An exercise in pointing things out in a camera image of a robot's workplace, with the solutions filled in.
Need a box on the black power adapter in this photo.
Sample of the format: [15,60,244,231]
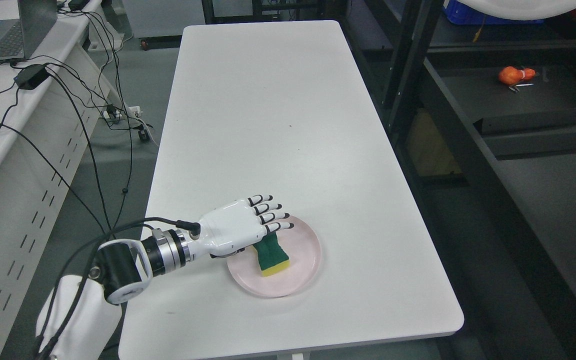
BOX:
[14,64,50,91]

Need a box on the white table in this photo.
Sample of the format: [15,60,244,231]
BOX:
[118,20,464,360]

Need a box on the orange toy carrot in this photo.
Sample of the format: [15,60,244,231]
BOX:
[497,66,537,86]

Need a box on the white robotic left hand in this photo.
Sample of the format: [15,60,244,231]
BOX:
[187,194,294,260]

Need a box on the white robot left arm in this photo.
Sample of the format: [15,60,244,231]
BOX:
[32,228,206,360]

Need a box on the green yellow sponge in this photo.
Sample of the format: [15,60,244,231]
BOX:
[253,232,291,278]

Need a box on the grey laptop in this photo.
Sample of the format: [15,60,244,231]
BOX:
[0,0,58,63]

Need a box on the white power strip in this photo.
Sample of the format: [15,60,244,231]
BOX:
[102,104,143,123]

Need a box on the white side desk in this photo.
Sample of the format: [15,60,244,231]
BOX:
[0,0,119,354]

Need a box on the pink round plate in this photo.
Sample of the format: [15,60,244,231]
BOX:
[227,216,322,297]

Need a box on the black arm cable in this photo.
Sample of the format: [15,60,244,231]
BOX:
[33,217,201,356]

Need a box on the black metal shelving rack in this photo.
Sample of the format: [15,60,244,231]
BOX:
[342,0,576,360]

